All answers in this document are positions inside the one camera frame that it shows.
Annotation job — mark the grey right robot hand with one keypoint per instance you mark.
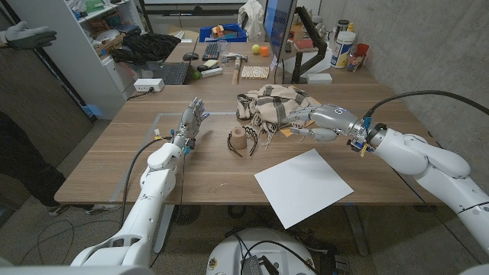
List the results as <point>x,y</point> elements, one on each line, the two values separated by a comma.
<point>336,118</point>

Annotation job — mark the person's left gloved hand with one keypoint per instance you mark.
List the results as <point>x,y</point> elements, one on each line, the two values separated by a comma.
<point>26,36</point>

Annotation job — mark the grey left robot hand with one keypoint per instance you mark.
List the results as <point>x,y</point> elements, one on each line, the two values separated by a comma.
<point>191,120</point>

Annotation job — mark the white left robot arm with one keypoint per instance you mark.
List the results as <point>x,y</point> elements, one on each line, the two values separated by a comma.
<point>153,187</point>

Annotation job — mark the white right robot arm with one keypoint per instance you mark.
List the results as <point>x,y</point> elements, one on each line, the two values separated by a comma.
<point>405,153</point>

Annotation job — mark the orange paper envelope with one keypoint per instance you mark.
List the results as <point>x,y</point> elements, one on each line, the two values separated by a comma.
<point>290,132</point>

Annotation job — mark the beige striped cloth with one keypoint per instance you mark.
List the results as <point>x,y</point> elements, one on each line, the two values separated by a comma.
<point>275,103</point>

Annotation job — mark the white flat box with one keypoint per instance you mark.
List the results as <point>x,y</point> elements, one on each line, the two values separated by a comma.
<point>319,78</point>

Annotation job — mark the black headband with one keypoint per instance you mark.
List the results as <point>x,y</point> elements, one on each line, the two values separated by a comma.
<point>228,144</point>
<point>256,138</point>

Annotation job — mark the green ball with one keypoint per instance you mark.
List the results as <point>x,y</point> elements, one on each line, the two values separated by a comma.
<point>196,75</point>

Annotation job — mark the black laptop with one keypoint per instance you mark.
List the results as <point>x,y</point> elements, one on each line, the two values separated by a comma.
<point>173,72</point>

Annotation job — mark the small cork cylinder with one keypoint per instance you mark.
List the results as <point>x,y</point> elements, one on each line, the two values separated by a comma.
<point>238,139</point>

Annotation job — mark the white oblong box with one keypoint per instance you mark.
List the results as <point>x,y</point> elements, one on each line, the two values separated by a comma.
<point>212,72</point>

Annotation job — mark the white shelf cabinet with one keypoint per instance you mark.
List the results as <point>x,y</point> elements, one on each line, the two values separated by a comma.
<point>76,57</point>

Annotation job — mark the white power strip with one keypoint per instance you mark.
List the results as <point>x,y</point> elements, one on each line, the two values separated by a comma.
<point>149,85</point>

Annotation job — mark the clear glass jar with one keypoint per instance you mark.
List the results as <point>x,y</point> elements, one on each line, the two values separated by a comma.
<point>353,63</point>

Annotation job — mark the pale yellow block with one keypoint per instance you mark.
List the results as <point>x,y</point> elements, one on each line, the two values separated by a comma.
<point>211,63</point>

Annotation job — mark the black computer mouse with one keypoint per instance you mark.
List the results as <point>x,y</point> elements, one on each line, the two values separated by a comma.
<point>190,56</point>

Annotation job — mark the white wipes canister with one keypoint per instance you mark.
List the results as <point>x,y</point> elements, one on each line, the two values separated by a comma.
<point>342,49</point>

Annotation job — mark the small black keyboard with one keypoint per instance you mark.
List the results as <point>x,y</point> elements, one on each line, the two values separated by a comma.
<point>211,51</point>

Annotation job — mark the red cup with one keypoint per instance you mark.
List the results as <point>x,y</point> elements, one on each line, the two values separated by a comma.
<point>362,49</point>

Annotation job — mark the white paper sheet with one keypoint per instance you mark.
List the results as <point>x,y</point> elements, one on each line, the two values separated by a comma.
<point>302,187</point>

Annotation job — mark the woven beige mat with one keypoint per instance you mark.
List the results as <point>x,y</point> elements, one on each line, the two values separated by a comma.
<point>255,72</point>

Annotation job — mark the red book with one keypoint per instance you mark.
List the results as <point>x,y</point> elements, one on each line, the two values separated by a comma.
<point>303,44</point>

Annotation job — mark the black jacket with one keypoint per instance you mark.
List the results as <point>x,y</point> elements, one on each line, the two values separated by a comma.
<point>149,46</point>

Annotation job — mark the blue plastic bin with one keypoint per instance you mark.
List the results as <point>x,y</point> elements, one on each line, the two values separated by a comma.
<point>233,38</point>

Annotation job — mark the dark lidded jar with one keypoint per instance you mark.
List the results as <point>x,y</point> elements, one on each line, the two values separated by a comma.
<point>342,26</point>

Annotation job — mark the yellow ball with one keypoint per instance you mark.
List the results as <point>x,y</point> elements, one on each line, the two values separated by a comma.
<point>256,49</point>

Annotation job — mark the orange cube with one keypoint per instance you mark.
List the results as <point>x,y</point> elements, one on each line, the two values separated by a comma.
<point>264,51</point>

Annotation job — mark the metal table leg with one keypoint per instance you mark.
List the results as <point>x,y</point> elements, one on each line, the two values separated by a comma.
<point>357,229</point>
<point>164,229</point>

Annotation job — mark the black computer monitor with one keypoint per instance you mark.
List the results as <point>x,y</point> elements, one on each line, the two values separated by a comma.
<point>277,23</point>

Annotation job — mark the white bag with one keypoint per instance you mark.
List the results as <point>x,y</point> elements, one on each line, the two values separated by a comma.
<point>252,19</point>

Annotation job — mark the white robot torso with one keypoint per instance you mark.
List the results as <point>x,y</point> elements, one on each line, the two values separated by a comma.
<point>229,252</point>

